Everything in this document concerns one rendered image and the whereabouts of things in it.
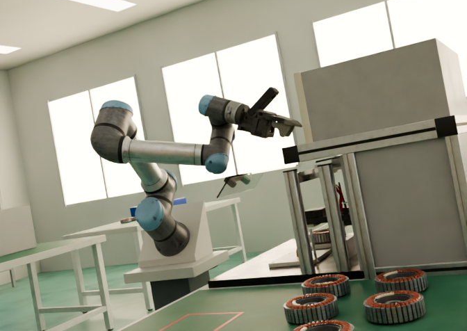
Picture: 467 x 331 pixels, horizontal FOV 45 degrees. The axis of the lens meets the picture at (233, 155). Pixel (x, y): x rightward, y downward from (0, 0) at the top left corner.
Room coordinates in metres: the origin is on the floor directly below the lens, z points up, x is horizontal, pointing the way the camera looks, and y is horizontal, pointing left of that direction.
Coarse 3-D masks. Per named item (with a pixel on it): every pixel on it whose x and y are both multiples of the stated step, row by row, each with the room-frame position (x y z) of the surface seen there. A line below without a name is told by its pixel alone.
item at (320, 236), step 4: (324, 228) 2.00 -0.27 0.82; (316, 232) 1.97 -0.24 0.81; (320, 232) 1.92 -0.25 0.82; (324, 232) 1.91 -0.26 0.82; (328, 232) 1.91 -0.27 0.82; (316, 236) 1.91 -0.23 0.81; (320, 236) 1.91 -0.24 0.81; (324, 236) 1.90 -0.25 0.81; (328, 236) 1.90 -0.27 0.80; (316, 240) 1.91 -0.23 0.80; (320, 240) 1.91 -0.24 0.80; (324, 240) 1.91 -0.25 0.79; (328, 240) 1.90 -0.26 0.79
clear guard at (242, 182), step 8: (320, 160) 1.55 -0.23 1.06; (272, 168) 1.57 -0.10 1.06; (280, 168) 1.56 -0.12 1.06; (232, 176) 1.64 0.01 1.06; (240, 176) 1.70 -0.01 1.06; (248, 176) 1.76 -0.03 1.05; (256, 176) 1.82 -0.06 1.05; (224, 184) 1.65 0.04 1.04; (232, 184) 1.69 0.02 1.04; (240, 184) 1.75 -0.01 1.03; (248, 184) 1.81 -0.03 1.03; (224, 192) 1.68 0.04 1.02; (232, 192) 1.73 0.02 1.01; (240, 192) 1.79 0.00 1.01
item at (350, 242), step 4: (348, 236) 1.68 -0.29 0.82; (352, 236) 1.68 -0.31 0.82; (348, 240) 1.64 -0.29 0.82; (352, 240) 1.67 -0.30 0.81; (348, 244) 1.64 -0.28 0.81; (352, 244) 1.67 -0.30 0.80; (332, 248) 1.65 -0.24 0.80; (348, 248) 1.63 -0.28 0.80; (352, 248) 1.66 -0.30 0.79; (356, 248) 1.69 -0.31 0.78; (348, 252) 1.63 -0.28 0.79; (352, 252) 1.66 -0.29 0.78; (356, 252) 1.68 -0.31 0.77; (352, 256) 1.65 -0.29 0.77
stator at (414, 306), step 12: (372, 300) 1.10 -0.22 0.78; (384, 300) 1.12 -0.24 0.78; (396, 300) 1.09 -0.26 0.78; (408, 300) 1.04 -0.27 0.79; (420, 300) 1.05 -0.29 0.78; (372, 312) 1.06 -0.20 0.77; (384, 312) 1.04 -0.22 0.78; (396, 312) 1.04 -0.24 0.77; (408, 312) 1.03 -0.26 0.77; (420, 312) 1.04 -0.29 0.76
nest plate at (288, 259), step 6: (294, 252) 1.83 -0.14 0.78; (312, 252) 1.77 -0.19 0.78; (318, 252) 1.75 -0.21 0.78; (324, 252) 1.73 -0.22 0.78; (330, 252) 1.76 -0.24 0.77; (282, 258) 1.76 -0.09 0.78; (288, 258) 1.74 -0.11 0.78; (294, 258) 1.73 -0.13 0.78; (318, 258) 1.67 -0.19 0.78; (270, 264) 1.71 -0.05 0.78; (276, 264) 1.70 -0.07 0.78; (282, 264) 1.69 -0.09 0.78; (288, 264) 1.68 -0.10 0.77; (294, 264) 1.67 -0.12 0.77
